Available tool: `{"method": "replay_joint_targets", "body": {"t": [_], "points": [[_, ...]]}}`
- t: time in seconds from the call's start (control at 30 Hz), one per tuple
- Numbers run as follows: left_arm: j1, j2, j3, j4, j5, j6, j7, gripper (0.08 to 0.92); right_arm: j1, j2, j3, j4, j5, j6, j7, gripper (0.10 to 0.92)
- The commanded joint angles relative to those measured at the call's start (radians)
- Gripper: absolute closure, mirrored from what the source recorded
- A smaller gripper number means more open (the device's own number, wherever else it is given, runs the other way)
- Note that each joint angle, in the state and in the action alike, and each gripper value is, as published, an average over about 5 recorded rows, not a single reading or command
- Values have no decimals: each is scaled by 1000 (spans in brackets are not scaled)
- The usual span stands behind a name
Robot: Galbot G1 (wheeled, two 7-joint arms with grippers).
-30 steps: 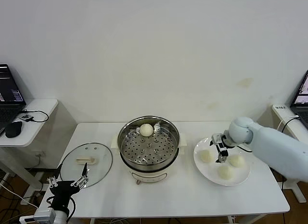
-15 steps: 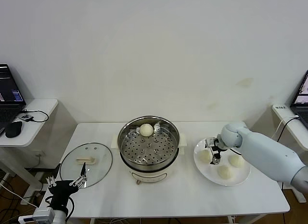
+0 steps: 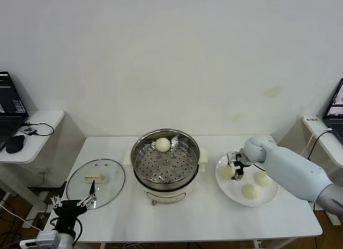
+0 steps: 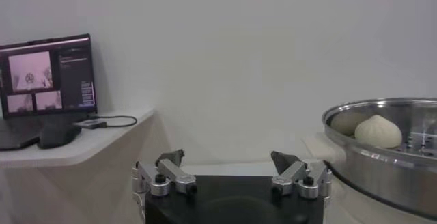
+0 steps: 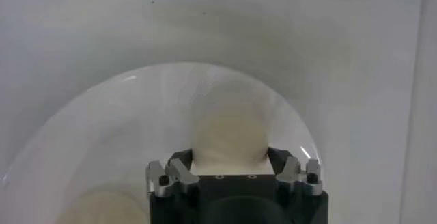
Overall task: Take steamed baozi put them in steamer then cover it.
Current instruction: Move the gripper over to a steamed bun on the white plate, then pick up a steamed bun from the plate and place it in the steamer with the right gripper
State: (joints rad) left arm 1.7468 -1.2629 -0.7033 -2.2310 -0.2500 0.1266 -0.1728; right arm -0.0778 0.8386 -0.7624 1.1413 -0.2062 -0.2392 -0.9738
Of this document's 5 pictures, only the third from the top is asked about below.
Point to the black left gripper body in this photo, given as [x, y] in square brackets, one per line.
[67, 214]

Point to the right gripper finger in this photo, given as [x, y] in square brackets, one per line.
[239, 174]

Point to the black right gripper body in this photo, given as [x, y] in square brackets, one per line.
[242, 161]

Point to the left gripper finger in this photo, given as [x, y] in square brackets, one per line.
[55, 202]
[92, 191]

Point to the white steamed baozi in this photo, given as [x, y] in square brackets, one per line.
[163, 144]
[250, 191]
[227, 172]
[263, 180]

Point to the stainless steel steamer basket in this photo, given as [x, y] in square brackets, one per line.
[166, 166]

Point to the white round plate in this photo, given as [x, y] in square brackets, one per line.
[230, 190]

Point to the white side table with mouse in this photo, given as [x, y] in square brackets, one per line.
[43, 144]

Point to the black computer mouse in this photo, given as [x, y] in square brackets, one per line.
[15, 144]

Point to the white electric cooker pot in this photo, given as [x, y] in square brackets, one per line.
[166, 195]

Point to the small grey external drive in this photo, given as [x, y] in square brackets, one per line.
[29, 130]

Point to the small printed label sticker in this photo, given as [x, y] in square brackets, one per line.
[311, 120]

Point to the white side table with label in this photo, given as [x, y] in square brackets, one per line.
[324, 142]

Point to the grey laptop with light screen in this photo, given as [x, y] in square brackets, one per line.
[336, 109]

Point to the black laptop with dark screen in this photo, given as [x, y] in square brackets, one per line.
[9, 99]

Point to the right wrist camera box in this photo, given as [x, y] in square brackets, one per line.
[232, 158]

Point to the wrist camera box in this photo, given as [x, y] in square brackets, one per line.
[232, 158]
[26, 243]

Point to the white wall outlet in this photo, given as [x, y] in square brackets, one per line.
[43, 172]

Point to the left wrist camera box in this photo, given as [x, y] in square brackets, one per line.
[26, 243]

